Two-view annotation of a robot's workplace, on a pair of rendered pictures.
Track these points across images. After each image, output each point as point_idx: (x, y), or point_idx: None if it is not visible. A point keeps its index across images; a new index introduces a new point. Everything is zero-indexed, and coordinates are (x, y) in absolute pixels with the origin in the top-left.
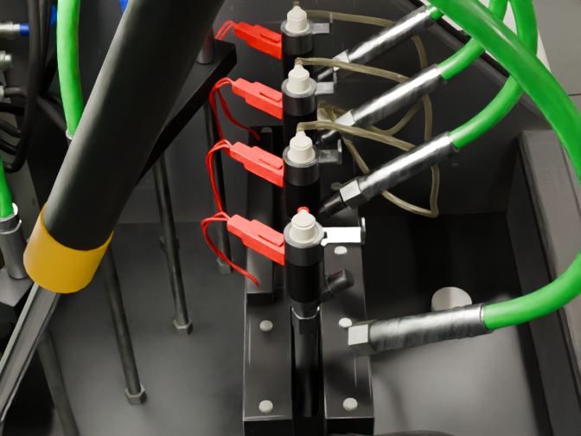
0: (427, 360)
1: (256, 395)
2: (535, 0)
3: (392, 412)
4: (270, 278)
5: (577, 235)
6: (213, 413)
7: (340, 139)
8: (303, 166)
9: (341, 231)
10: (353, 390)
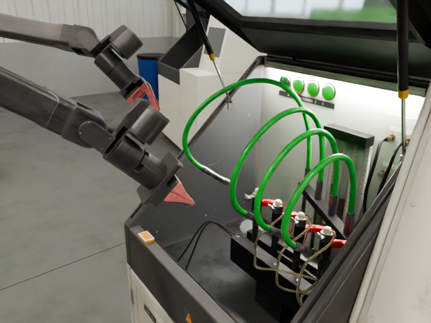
0: (246, 320)
1: (258, 231)
2: None
3: (244, 302)
4: (280, 244)
5: (217, 317)
6: None
7: (271, 206)
8: (274, 202)
9: (251, 197)
10: (240, 239)
